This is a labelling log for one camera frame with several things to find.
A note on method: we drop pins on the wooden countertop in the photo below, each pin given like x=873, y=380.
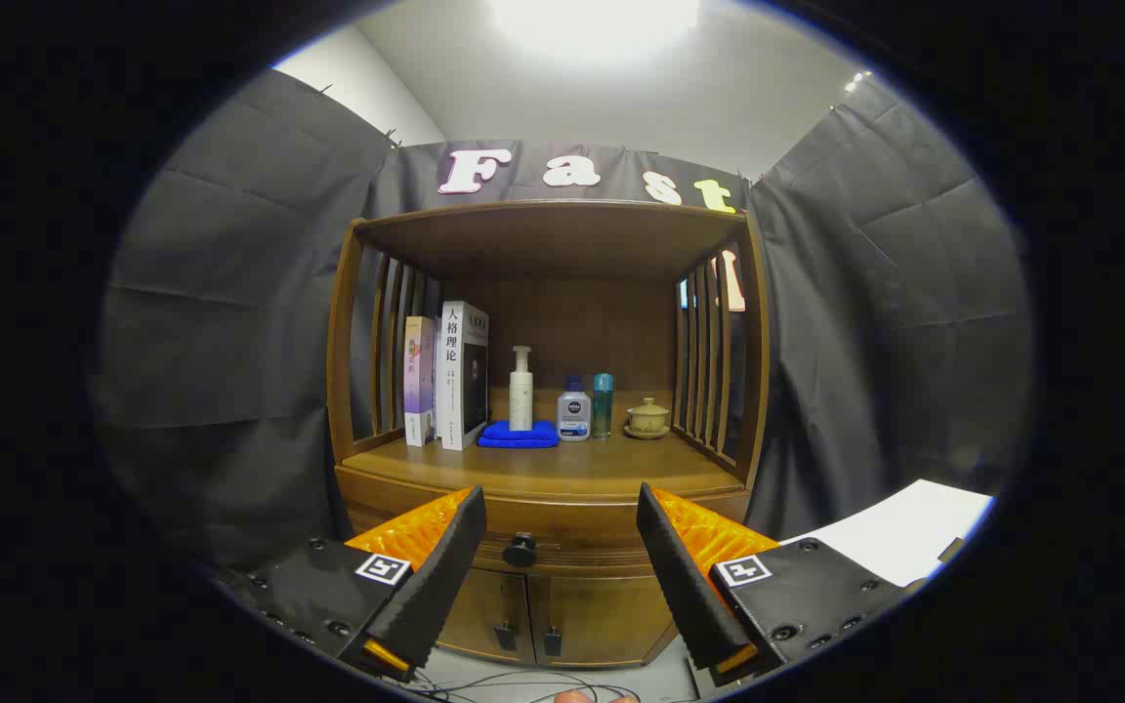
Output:
x=572, y=469

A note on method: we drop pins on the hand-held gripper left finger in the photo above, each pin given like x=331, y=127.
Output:
x=436, y=586

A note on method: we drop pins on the thick white book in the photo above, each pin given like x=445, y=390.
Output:
x=450, y=381

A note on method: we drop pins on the ceiling light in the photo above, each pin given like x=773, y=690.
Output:
x=592, y=24

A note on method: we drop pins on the teal bottle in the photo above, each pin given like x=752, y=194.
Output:
x=603, y=410

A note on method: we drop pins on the blue folded cloth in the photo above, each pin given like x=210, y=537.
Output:
x=519, y=436

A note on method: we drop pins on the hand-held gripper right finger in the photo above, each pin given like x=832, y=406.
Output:
x=689, y=586

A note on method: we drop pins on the wooden cabinet door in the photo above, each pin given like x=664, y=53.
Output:
x=602, y=615
x=484, y=610

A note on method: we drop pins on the white bottle with blue pump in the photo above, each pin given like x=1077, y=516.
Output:
x=573, y=420

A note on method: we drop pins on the wooden cabinet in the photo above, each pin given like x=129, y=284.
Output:
x=572, y=322

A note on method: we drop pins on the wooden drawer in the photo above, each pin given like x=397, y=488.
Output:
x=572, y=527

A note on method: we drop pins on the purple book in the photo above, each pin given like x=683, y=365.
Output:
x=419, y=381

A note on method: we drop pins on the beige lidded teacup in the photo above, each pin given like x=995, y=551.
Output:
x=647, y=420

